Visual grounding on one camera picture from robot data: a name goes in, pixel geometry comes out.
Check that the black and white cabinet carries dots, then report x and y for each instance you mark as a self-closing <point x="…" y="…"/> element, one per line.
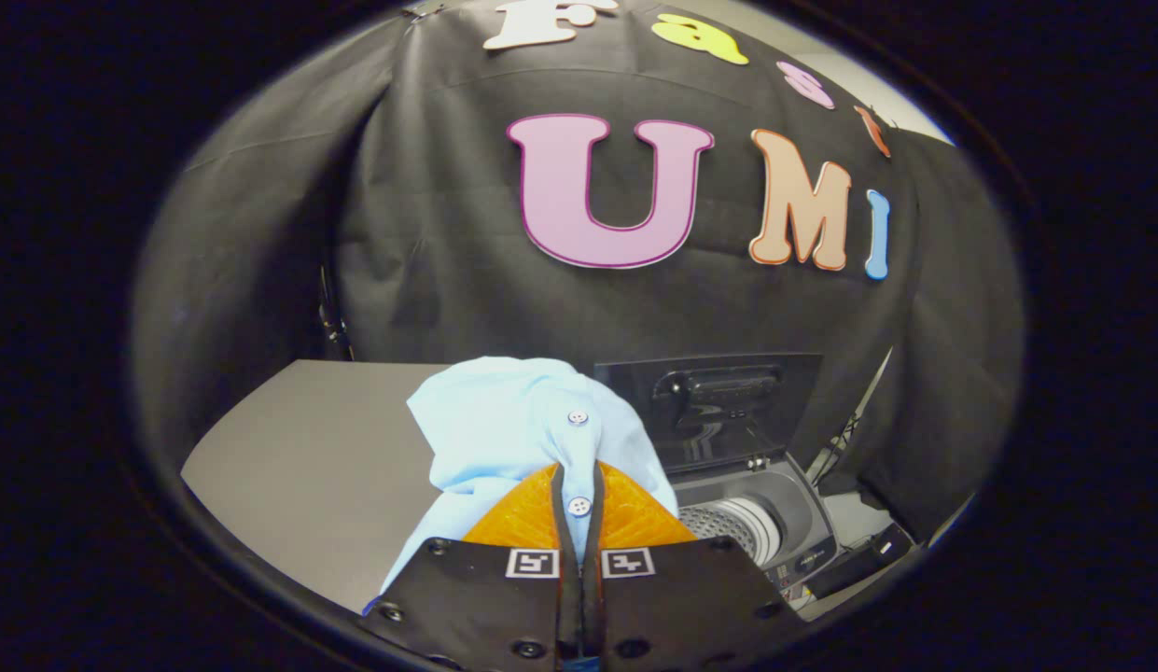
<point x="308" y="467"/>

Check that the black backdrop cloth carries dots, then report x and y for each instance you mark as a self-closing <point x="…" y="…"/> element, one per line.
<point x="448" y="243"/>

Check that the light blue shirt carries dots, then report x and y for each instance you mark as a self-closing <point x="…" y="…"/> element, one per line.
<point x="504" y="420"/>

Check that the black metal stand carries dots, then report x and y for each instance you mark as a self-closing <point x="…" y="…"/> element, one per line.
<point x="332" y="322"/>

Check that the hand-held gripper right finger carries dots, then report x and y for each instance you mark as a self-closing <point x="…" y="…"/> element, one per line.
<point x="690" y="607"/>

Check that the black box on floor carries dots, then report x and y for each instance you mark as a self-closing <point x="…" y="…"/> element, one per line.
<point x="858" y="560"/>

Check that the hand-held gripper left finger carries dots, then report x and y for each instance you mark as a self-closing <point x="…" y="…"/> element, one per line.
<point x="476" y="607"/>

